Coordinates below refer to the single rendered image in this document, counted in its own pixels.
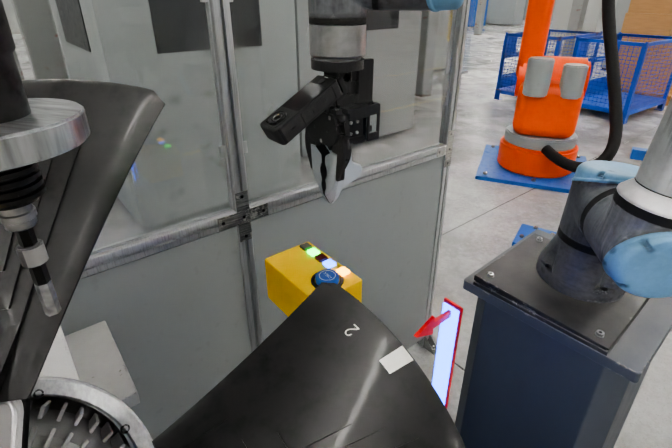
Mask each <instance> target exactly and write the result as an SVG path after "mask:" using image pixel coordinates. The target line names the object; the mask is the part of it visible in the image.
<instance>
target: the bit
mask: <svg viewBox="0 0 672 448"><path fill-rule="evenodd" d="M15 235H16V238H17V240H18V243H19V244H18V245H17V246H16V248H15V249H16V252H17V254H18V257H19V260H20V262H21V265H22V267H25V268H28V269H29V272H30V275H31V277H32V280H33V283H34V286H35V288H36V291H37V294H38V296H39V299H40V302H41V304H42V307H43V310H44V312H45V315H47V316H53V315H56V314H58V313H59V312H60V311H61V306H60V303H59V300H58V297H57V294H56V292H55V289H54V286H53V283H52V280H51V278H50V275H49V272H48V269H47V267H46V264H45V262H47V261H48V259H49V257H48V254H47V251H46V248H45V245H44V242H43V240H41V239H37V238H36V235H35V232H34V230H33V227H32V228H30V229H28V230H25V231H21V232H15Z"/></svg>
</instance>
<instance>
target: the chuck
mask: <svg viewBox="0 0 672 448"><path fill-rule="evenodd" d="M37 214H38V213H37V210H36V207H35V206H34V205H32V203H31V204H29V205H26V206H24V207H21V208H17V209H13V210H7V211H0V223H1V224H3V225H4V227H5V229H6V230H7V231H10V232H21V231H25V230H28V229H30V228H32V227H34V226H35V225H36V223H37V222H38V220H37V217H36V216H37Z"/></svg>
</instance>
